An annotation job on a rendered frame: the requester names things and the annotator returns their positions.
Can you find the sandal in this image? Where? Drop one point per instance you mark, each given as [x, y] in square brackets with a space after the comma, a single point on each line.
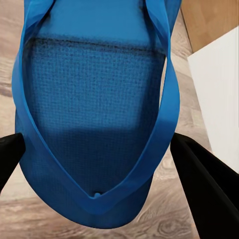
[86, 86]

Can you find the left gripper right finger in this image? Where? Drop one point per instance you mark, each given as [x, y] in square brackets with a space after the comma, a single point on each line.
[210, 186]

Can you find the sliding door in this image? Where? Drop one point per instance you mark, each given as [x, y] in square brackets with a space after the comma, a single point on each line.
[208, 20]

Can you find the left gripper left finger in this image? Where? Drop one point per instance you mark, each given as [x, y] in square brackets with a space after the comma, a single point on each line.
[12, 148]

